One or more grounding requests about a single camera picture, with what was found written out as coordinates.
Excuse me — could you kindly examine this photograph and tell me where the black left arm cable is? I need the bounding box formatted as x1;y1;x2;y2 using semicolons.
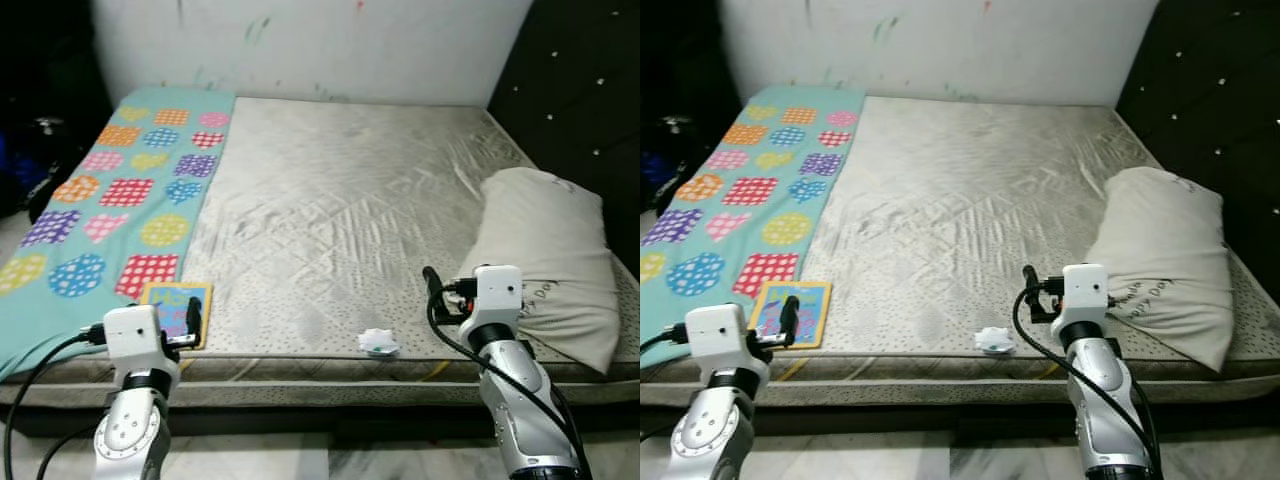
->
3;324;107;480
640;321;692;443

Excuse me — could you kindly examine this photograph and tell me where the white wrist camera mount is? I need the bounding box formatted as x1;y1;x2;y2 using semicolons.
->
103;305;166;376
472;265;525;336
1062;263;1109;331
685;303;761;376

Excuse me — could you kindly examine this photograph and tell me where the black backpack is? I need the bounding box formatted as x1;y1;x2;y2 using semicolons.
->
20;115;91;223
655;115;713;216

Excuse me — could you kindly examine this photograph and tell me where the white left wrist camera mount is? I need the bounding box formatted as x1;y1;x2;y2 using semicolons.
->
103;305;166;376
685;303;761;376

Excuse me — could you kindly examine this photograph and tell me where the dark bed base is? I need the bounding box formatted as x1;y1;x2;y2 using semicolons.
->
640;403;1280;441
0;403;641;441

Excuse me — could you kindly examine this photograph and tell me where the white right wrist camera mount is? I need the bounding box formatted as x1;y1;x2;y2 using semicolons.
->
1062;263;1109;331
472;265;525;336

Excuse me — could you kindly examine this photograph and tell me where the grey quilted mattress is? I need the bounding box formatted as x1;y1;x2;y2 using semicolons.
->
640;95;1280;409
0;95;641;409

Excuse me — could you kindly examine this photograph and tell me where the yellow blue children's book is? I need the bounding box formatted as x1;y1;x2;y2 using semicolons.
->
138;282;214;351
748;280;833;350

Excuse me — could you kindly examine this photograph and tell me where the beige pillow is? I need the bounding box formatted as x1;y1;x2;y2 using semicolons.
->
455;167;623;376
1085;166;1233;373

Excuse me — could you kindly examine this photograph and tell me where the teal blanket with coloured shapes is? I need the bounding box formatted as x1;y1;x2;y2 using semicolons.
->
640;85;867;376
0;85;237;381

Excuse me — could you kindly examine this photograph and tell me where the black tufted headboard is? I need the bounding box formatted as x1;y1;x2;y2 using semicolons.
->
1115;0;1280;271
487;0;641;276

